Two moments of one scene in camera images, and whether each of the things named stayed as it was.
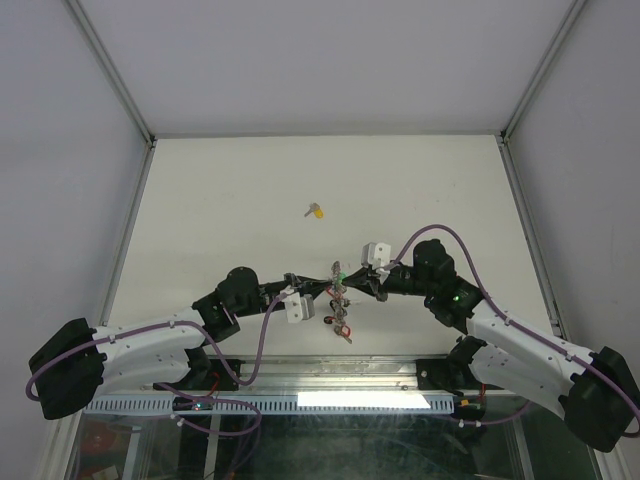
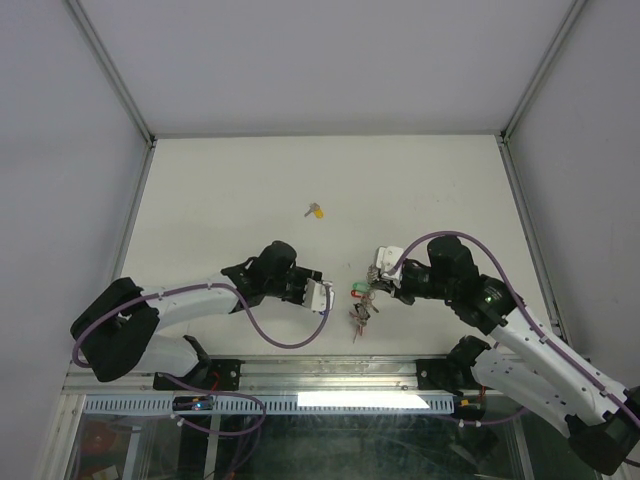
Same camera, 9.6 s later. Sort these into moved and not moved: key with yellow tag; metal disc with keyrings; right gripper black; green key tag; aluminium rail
Moved: right gripper black; green key tag; metal disc with keyrings
Not moved: aluminium rail; key with yellow tag
